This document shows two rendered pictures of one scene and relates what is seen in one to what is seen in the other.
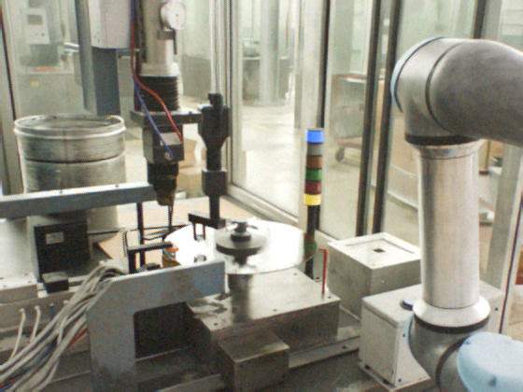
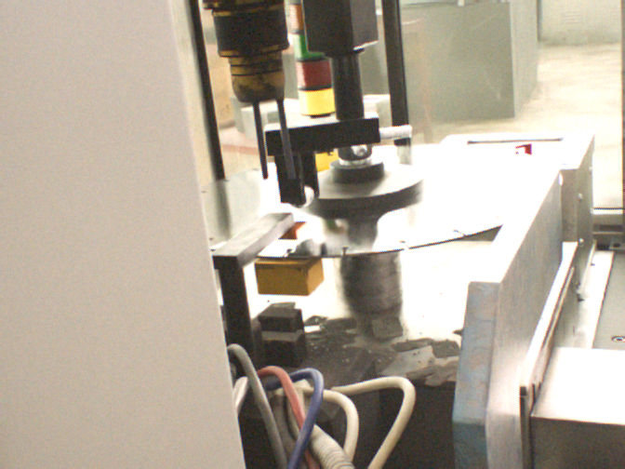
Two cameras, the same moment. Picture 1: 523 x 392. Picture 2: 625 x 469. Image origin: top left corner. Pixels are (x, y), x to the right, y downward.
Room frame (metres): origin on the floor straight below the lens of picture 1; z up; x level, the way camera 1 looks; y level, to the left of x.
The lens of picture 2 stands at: (0.65, 0.55, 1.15)
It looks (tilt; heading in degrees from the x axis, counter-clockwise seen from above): 18 degrees down; 324
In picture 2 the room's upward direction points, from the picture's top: 7 degrees counter-clockwise
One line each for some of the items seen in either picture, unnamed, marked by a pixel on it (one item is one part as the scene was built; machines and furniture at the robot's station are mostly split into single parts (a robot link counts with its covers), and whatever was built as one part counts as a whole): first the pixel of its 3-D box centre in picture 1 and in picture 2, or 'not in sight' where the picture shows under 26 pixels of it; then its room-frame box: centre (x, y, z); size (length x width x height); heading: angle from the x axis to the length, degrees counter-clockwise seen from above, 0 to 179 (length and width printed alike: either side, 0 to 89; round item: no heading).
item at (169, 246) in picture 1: (153, 259); (264, 276); (1.13, 0.25, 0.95); 0.10 x 0.03 x 0.07; 120
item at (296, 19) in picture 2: (313, 161); (309, 15); (1.48, -0.08, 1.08); 0.05 x 0.04 x 0.03; 30
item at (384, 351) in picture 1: (431, 329); not in sight; (1.10, -0.31, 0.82); 0.28 x 0.11 x 0.15; 120
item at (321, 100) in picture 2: (312, 197); (318, 100); (1.48, -0.08, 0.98); 0.05 x 0.04 x 0.03; 30
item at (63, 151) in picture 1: (76, 180); not in sight; (1.80, 0.62, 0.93); 0.31 x 0.31 x 0.36
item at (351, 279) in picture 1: (376, 278); (509, 213); (1.34, -0.24, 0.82); 0.18 x 0.18 x 0.15; 30
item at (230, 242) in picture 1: (241, 238); (357, 176); (1.23, 0.08, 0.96); 0.11 x 0.11 x 0.03
